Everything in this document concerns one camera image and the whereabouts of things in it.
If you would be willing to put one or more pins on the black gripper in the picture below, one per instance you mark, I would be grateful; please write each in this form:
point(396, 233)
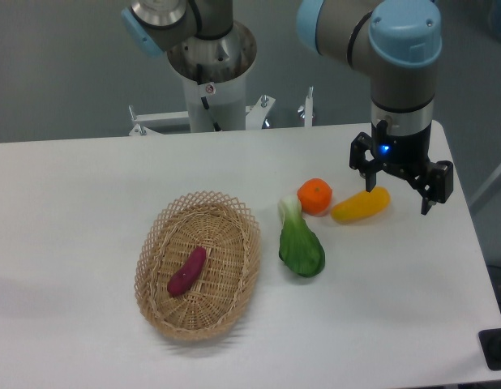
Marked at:
point(405, 157)

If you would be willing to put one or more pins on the purple sweet potato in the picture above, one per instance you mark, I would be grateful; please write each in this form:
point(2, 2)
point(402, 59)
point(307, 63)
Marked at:
point(183, 279)

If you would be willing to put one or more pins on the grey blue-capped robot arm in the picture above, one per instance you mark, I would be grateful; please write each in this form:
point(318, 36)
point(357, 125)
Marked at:
point(396, 44)

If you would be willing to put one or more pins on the woven wicker basket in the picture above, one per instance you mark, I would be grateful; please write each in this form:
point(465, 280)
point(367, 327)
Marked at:
point(225, 227)

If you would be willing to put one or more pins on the yellow mango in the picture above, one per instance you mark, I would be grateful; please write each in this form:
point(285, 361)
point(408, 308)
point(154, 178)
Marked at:
point(361, 206)

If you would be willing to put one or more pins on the orange tangerine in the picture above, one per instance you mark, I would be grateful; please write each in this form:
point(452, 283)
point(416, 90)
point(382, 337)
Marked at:
point(315, 196)

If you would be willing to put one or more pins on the green bok choy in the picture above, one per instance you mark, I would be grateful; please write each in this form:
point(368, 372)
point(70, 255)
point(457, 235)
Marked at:
point(299, 248)

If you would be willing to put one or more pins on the black device at table edge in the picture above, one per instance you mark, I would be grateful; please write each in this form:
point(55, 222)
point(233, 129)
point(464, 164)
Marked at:
point(490, 341)

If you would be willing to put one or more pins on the white frame at right edge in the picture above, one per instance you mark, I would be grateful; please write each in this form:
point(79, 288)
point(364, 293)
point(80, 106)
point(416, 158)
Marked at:
point(486, 190)

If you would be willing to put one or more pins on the white metal mounting frame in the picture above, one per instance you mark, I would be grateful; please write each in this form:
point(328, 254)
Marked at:
point(256, 117)

